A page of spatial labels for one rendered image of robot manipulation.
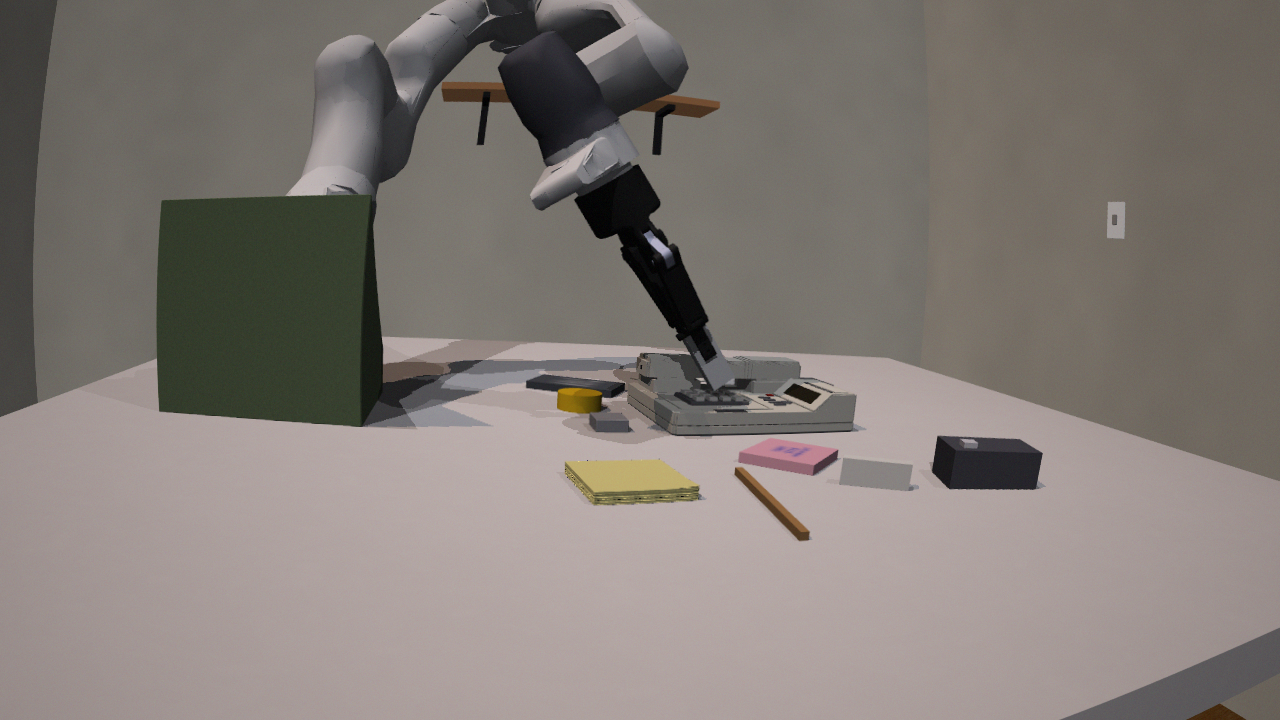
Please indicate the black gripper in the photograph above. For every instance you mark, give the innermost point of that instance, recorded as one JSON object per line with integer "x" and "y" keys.
{"x": 625, "y": 204}

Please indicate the brown wooden stick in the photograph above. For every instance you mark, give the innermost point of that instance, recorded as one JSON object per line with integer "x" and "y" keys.
{"x": 775, "y": 507}

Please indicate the pink sticky note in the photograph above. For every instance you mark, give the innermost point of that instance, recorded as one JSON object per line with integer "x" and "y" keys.
{"x": 789, "y": 456}

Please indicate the yellow sticky note pad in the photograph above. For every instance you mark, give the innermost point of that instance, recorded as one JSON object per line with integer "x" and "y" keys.
{"x": 630, "y": 482}

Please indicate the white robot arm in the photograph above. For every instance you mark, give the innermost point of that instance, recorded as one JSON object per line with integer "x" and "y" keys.
{"x": 554, "y": 94}

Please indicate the dark grey keypad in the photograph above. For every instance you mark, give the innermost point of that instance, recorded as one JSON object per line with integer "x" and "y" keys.
{"x": 554, "y": 383}

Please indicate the yellow short cylinder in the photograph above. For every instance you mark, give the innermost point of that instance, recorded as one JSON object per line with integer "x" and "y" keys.
{"x": 579, "y": 400}

